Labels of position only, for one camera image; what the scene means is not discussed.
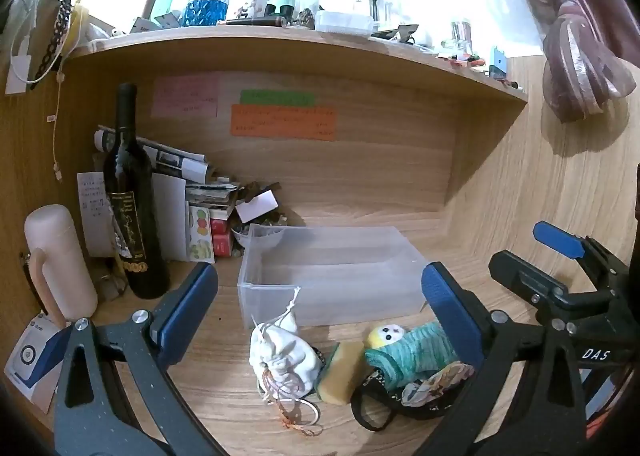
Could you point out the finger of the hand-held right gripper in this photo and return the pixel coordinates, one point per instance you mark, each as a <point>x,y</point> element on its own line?
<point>559,239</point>
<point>525,278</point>

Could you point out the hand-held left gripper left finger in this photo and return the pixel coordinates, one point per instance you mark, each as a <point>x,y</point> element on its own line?
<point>192,297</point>

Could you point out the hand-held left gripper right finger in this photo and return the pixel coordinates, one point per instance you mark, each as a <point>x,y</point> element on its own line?
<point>445,307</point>

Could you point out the teal knitted owl plush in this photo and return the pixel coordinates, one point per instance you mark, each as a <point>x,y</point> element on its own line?
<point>410,348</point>

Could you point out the fruit sticker sheet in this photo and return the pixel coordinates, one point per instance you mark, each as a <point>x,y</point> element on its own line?
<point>201,236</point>

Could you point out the red small boxes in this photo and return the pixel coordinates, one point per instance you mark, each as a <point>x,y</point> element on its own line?
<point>221,238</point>

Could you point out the small bowl of trinkets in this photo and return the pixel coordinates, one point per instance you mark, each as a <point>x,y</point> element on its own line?
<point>250,236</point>

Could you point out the white paper sheet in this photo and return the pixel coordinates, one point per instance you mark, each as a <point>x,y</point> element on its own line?
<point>169,216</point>

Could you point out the dark wine bottle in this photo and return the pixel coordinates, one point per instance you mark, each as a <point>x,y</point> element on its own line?
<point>132,216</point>

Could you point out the stack of papers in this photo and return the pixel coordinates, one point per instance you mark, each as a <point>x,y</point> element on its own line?
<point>210,196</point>

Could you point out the white card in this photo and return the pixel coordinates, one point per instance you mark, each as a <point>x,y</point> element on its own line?
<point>256,206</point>

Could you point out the clear plastic storage box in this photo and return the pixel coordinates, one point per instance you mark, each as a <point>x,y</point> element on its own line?
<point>325,281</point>

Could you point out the yellow green sponge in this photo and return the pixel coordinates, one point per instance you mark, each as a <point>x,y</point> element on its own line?
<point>340,371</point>

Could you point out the white handwritten note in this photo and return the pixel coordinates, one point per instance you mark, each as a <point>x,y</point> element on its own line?
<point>92,216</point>

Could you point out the pink thermos flask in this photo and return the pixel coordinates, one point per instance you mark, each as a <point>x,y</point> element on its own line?
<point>57,261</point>

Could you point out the rolled newspapers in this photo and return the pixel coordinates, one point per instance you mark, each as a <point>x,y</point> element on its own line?
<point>170,158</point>

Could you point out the blue white cardboard box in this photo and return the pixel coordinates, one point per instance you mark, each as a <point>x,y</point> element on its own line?
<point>35,356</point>

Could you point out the pink curtain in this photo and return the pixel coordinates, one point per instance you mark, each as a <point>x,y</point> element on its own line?
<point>575,60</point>

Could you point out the small blue holder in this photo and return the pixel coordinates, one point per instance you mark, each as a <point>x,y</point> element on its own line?
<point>498,61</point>

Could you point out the orange paper note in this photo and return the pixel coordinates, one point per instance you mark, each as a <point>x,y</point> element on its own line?
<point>282,122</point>

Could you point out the pink paper note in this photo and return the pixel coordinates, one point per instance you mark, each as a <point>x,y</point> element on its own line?
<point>185,96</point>

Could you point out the green paper note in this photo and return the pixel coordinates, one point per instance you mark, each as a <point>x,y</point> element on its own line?
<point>277,97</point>

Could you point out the wooden shelf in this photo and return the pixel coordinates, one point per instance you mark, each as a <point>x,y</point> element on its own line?
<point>300,43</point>

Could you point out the white paper tag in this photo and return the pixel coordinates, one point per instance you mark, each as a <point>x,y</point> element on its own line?
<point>20,65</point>

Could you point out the black lace band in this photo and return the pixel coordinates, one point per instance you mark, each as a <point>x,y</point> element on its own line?
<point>55,35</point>

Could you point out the clear plastic container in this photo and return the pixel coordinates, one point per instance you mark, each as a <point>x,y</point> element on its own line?
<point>345,21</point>

